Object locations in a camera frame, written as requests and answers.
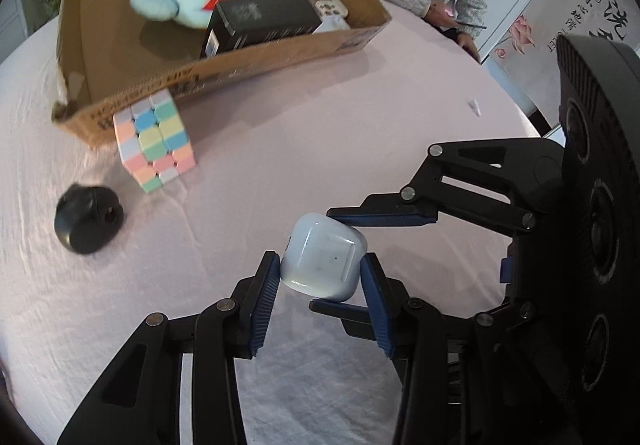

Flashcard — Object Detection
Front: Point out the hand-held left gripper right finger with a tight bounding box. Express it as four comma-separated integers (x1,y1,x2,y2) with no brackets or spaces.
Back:
359,252,588,445

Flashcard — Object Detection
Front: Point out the floral roll-up banner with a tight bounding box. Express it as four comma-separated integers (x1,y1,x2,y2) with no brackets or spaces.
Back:
475,0,640,131

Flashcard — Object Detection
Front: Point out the light blue device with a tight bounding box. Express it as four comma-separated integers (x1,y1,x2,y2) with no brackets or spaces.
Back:
312,15,351,35

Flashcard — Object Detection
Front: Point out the white keypad device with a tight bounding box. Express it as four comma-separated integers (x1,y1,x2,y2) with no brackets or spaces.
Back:
265,0,349,18

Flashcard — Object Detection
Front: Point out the black rectangular box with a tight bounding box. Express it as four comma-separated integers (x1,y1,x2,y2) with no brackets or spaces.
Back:
200,0,324,60

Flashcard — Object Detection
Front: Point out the cardboard box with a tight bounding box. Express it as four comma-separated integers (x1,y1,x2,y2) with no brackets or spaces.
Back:
51,0,393,149

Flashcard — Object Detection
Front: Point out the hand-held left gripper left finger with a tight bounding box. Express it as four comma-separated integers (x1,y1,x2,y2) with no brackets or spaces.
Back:
56,250,281,445

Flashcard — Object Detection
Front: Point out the white earbuds case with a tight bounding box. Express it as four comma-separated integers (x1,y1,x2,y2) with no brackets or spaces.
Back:
279,212,369,304

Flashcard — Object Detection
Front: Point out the black round device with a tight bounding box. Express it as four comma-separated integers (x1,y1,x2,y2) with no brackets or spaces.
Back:
54,183,125,255

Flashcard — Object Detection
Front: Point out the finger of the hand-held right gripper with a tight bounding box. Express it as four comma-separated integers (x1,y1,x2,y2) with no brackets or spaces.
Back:
326,139,569,238
309,299,381,338

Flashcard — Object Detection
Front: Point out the pastel puzzle cube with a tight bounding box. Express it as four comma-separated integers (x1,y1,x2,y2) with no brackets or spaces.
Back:
113,89,199,195

